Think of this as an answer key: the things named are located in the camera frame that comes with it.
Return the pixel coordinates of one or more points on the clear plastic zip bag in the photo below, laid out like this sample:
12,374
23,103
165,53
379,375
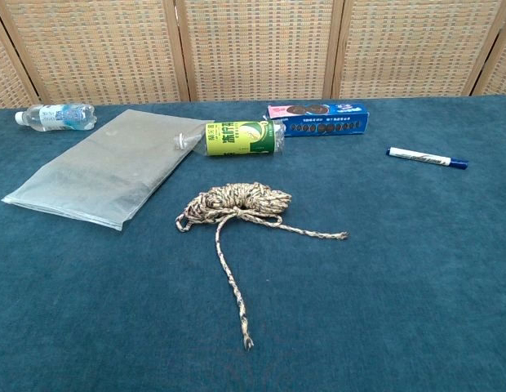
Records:
106,171

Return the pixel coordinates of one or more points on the woven folding screen panel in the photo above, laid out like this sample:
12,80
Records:
106,49
4,73
257,49
502,69
408,49

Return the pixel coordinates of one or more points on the clear water bottle blue label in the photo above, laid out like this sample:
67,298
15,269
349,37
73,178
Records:
57,117

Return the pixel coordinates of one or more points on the blue table cloth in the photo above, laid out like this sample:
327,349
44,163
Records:
359,286

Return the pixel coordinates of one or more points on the clear bottle green label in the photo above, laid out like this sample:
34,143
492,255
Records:
236,138

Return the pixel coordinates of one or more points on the white marker blue cap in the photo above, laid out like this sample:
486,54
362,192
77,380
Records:
424,157

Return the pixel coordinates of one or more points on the blue cookie box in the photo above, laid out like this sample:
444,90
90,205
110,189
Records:
326,124

